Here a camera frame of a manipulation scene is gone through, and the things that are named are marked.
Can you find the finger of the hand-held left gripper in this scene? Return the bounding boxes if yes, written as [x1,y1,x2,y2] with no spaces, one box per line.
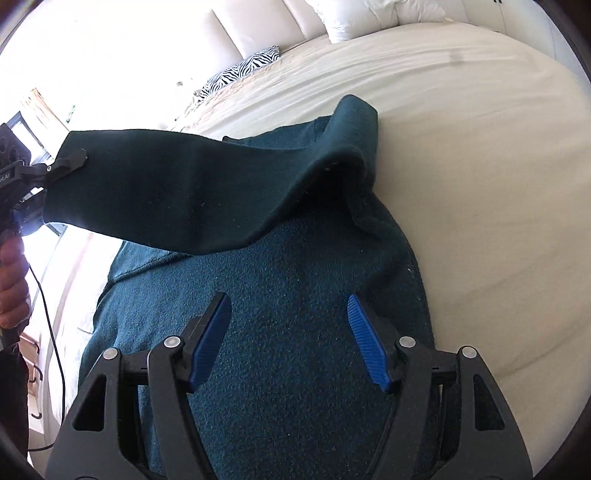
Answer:
[44,148,89,186]

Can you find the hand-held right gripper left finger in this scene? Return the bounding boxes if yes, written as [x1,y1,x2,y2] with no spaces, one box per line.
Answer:
[45,292,232,480]

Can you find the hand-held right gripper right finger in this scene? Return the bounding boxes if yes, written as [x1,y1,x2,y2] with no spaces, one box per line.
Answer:
[346,294,534,480]

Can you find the dark teal towel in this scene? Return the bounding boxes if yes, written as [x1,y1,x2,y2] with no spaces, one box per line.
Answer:
[42,94,439,480]

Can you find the person's left hand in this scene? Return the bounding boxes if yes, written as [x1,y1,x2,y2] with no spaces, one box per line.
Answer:
[0,237,31,331]

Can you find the white padded headboard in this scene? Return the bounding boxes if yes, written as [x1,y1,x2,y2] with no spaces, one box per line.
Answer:
[88,0,334,121]

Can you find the wooden drawer unit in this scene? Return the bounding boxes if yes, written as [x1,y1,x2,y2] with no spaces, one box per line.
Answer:
[18,330,49,422]

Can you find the bed with cream sheet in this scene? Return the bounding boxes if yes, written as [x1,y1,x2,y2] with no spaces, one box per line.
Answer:
[28,28,591,472]

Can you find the zebra print pillow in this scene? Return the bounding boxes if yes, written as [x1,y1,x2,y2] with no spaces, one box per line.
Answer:
[191,45,282,105]

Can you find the white pillow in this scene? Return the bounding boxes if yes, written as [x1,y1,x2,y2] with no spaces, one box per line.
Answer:
[307,0,403,45]
[392,0,452,27]

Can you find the black cable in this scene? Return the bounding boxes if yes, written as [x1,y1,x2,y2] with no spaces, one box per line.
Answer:
[26,256,66,454]

